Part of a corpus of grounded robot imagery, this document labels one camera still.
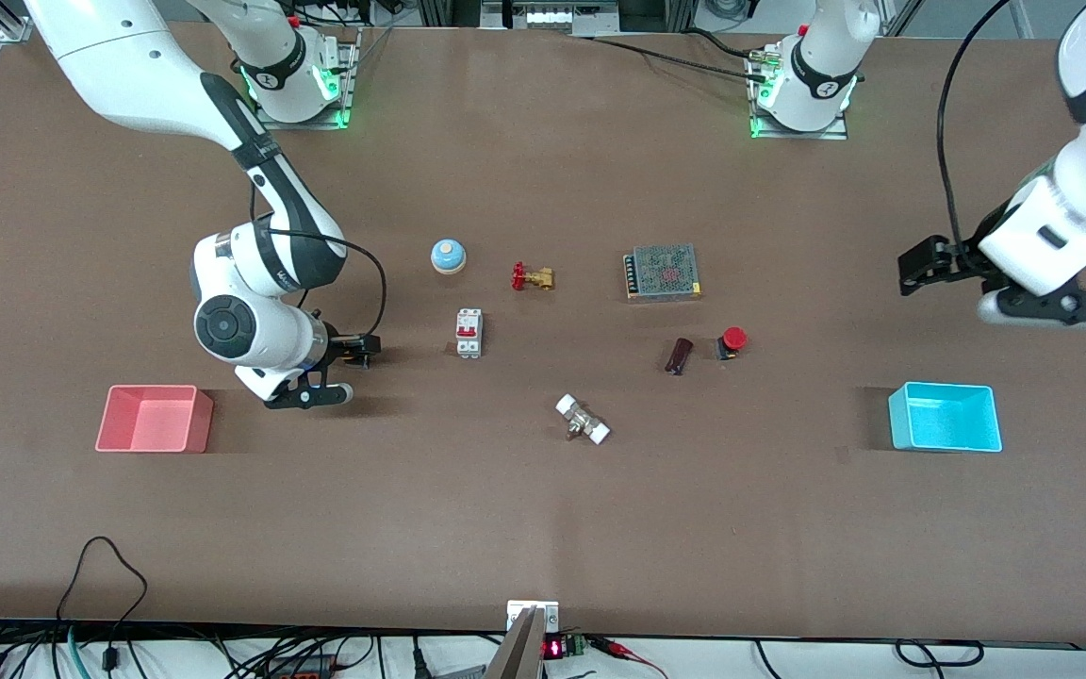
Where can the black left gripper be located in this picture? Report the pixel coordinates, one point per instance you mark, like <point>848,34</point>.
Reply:
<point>969,254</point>

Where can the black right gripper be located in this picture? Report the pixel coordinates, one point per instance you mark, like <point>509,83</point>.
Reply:
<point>343,350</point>

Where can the red push button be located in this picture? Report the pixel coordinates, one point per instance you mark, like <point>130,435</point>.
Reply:
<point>734,337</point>

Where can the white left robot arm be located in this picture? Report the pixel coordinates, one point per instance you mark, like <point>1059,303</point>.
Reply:
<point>1061,226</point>

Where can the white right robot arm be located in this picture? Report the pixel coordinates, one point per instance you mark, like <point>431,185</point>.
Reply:
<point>128,57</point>

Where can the white red circuit breaker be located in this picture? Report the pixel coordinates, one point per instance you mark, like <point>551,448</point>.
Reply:
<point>468,332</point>

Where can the blue call bell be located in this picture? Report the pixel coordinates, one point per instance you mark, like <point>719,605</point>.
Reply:
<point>448,256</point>

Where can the cyan plastic bin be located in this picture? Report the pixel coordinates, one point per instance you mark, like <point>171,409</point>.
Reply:
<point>944,424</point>

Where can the pink plastic bin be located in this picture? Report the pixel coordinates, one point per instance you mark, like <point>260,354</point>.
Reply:
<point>156,424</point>

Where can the metal fitting white end caps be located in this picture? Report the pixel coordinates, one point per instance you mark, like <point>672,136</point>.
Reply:
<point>583,420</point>

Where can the metal mesh power supply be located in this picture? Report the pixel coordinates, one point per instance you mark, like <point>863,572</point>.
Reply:
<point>664,273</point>

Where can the dark brown cylindrical capacitor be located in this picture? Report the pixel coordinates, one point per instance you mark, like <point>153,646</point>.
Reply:
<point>679,356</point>

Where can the black orange adapter box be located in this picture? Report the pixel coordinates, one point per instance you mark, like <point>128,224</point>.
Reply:
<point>303,668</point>

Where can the red LED display module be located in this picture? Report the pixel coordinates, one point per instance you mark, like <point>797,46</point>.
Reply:
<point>554,648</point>

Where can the silver control box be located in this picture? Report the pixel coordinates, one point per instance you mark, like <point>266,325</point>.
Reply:
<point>548,14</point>

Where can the red alligator clip lead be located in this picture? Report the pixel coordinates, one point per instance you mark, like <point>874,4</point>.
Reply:
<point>623,649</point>

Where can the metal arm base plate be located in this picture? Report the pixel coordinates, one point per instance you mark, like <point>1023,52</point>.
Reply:
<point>347,94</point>
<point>835,132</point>

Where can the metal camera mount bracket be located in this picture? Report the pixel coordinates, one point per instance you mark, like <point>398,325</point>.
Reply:
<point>519,651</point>

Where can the aluminium corner bracket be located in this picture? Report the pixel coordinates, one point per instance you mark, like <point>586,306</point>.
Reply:
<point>15,28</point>

